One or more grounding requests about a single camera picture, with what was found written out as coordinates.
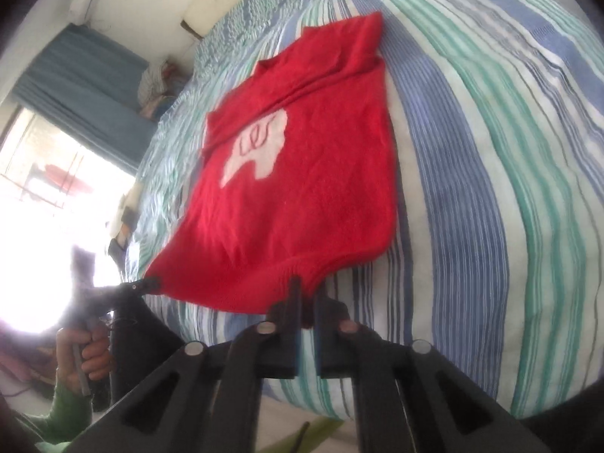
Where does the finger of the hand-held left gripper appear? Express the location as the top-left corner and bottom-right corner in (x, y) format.
(128, 277), (162, 296)

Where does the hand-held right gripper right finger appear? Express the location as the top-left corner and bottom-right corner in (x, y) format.
(314, 288), (553, 453)

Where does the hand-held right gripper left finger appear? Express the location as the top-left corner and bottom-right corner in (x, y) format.
(71, 277), (303, 453)

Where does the red knitted sweater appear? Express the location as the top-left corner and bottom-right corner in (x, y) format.
(144, 12), (399, 328)

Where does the person's left forearm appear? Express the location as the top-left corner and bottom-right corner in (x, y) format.
(21, 377), (95, 445)

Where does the pile of clothes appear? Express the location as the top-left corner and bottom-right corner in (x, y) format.
(138, 59), (181, 119)

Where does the person's left hand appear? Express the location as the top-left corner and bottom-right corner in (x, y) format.
(55, 325), (116, 394)

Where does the patchwork cushion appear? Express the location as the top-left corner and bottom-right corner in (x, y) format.
(106, 188), (142, 258)

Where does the yellow-green cloth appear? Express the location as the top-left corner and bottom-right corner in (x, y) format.
(269, 418), (345, 453)

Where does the bright window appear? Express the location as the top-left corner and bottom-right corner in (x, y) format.
(0, 108), (137, 331)

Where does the blue curtain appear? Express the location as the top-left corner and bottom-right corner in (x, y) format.
(12, 23), (156, 175)

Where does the striped bed cover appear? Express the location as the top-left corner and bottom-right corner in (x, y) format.
(111, 0), (604, 423)

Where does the cream padded headboard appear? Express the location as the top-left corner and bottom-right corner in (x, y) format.
(183, 0), (248, 39)

